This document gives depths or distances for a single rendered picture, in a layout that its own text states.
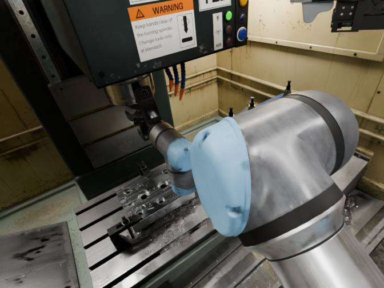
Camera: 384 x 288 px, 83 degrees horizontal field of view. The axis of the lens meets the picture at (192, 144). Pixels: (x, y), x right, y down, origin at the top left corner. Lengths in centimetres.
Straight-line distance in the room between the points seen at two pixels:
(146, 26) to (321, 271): 50
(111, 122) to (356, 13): 109
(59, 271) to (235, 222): 123
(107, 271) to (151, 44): 79
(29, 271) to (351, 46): 184
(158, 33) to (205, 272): 89
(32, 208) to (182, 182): 145
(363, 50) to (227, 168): 116
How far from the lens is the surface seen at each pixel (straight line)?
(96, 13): 51
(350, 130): 29
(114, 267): 97
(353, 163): 147
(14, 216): 196
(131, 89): 68
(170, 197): 96
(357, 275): 25
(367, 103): 136
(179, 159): 51
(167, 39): 56
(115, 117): 127
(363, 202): 154
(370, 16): 65
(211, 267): 104
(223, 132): 21
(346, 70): 136
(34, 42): 114
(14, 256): 149
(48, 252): 147
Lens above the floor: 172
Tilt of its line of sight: 37 degrees down
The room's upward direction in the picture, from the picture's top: 8 degrees counter-clockwise
